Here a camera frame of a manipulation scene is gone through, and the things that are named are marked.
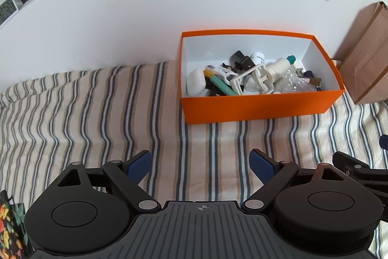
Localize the black phone clamp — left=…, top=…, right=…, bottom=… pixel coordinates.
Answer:
left=229, top=50, right=258, bottom=73

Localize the brown paper bag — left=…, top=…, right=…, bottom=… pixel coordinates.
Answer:
left=332, top=1, right=388, bottom=105

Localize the orange cardboard box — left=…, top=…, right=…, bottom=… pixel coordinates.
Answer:
left=179, top=29, right=345, bottom=125

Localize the teal pen with gold cap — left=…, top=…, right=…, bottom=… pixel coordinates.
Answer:
left=204, top=69, right=239, bottom=97

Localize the striped blanket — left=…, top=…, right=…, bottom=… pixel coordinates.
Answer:
left=0, top=61, right=388, bottom=259

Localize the white plastic frame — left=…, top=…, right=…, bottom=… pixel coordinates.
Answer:
left=230, top=63, right=275, bottom=95

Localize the clear plastic bag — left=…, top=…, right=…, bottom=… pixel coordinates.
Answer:
left=277, top=72, right=317, bottom=93

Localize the dark floral cloth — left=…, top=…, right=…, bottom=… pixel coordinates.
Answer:
left=0, top=190, right=31, bottom=259

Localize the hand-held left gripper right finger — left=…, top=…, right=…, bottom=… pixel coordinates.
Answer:
left=242, top=149, right=354, bottom=213

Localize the white earbud case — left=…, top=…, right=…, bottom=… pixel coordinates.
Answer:
left=186, top=68, right=207, bottom=96

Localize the white cable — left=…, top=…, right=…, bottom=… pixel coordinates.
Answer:
left=205, top=64, right=240, bottom=78

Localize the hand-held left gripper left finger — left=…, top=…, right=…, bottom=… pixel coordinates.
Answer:
left=45, top=150, right=161, bottom=213

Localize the digital clock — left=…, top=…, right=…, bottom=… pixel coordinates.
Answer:
left=0, top=0, right=19, bottom=28

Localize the white bottle with teal cap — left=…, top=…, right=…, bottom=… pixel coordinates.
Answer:
left=267, top=55, right=297, bottom=82

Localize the white bottle with clear cap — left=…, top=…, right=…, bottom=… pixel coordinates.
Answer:
left=250, top=51, right=266, bottom=66

